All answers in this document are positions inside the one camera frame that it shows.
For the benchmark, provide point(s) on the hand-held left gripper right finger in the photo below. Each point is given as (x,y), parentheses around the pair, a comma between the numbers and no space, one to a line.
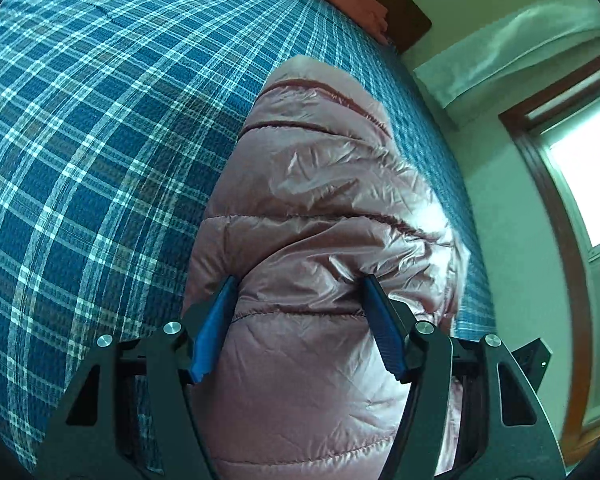
(382,330)

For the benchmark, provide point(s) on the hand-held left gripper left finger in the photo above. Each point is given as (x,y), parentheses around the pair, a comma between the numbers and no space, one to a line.
(212,330)

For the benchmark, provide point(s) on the pink puffer jacket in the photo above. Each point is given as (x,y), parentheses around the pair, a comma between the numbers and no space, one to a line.
(305,185)

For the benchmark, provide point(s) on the brown wood framed window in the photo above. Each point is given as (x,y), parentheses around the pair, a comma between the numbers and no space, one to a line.
(580,185)

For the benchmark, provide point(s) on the blue plaid bed sheet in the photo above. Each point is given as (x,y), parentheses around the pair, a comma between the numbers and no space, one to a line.
(105,135)

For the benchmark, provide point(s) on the pale curtain beside headboard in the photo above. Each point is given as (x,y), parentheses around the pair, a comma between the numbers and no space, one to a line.
(505,50)

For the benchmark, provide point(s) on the dark wooden headboard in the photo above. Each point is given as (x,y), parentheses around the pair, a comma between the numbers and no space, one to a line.
(405,20)

